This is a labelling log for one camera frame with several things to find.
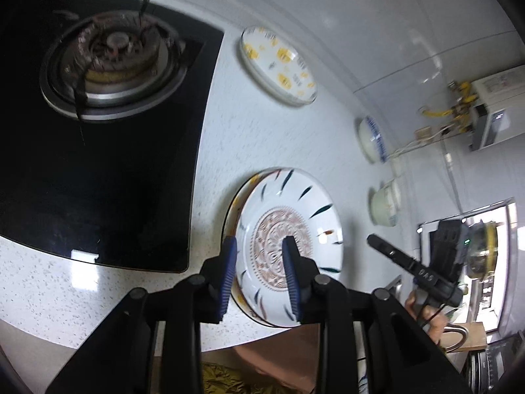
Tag white cable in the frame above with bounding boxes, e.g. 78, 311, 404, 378
389, 125, 456, 159

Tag person's right hand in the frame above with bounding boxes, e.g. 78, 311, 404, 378
404, 289, 448, 345

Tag window frame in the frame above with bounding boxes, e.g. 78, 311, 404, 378
417, 197, 518, 333

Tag black glass gas stove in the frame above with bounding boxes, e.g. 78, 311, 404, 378
0, 0, 226, 274

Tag brass and yellow gas pipes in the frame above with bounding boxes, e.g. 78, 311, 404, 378
418, 81, 478, 136

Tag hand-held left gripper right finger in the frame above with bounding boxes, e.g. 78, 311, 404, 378
282, 236, 472, 394

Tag wooden board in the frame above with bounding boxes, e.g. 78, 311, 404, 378
447, 322, 487, 353

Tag blue and white bowl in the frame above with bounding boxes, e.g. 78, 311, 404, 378
355, 116, 389, 164

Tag metal loop handle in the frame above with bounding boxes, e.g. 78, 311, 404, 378
441, 323, 469, 353

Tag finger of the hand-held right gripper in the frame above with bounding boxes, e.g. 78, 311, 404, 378
366, 234, 431, 284

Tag white water heater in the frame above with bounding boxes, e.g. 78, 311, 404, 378
468, 63, 525, 152

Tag stove burner with pan support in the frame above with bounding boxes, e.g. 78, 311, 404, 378
39, 0, 185, 124

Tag olive jacket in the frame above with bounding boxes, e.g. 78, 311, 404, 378
201, 361, 296, 394

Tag patterned plate with dark strokes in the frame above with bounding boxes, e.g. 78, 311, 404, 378
235, 168, 345, 329

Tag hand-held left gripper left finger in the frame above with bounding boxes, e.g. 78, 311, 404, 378
45, 236, 239, 394

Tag white bowl with brown rim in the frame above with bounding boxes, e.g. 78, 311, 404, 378
368, 178, 402, 227

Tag white plate with yellow print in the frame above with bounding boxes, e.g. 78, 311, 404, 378
221, 171, 284, 325
239, 26, 318, 107

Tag black appliance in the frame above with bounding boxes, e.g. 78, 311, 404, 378
463, 332, 525, 394

